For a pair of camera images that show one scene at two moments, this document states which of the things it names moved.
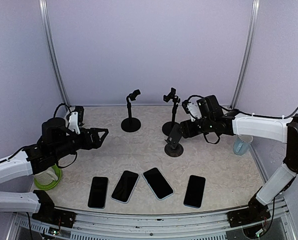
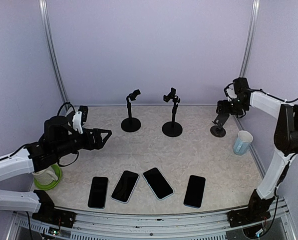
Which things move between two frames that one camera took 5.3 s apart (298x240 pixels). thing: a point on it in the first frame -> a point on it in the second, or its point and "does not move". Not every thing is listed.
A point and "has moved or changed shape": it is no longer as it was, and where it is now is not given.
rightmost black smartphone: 194,193 does not move
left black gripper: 96,143 does not move
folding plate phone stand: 172,149 has moved or changed shape
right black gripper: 188,131 -> 226,109
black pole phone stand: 131,124 does not move
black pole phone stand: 167,127 does not move
